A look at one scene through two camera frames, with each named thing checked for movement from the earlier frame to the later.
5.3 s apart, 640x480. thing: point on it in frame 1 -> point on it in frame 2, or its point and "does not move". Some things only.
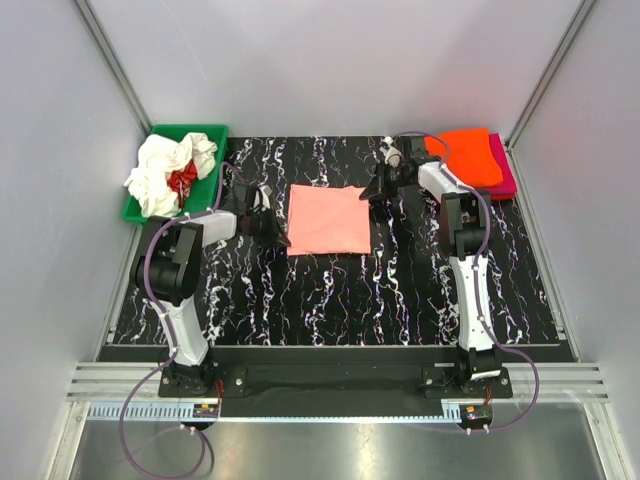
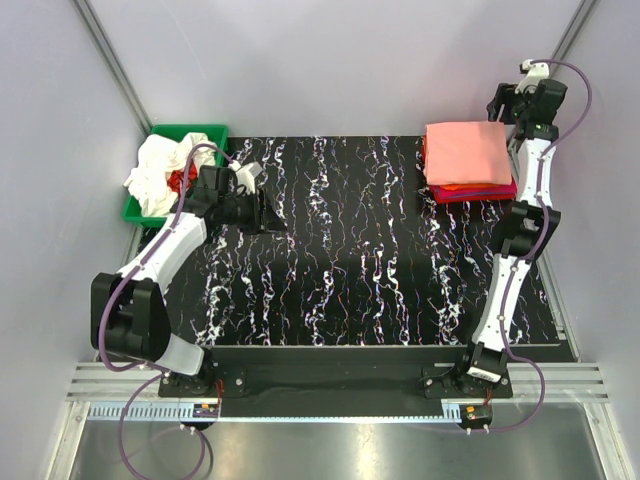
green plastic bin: [203, 194] does not move
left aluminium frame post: [114, 66] does not move
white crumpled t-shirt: [158, 156] does not move
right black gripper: [377, 187] -> [505, 94]
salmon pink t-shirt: [328, 220] -> [467, 153]
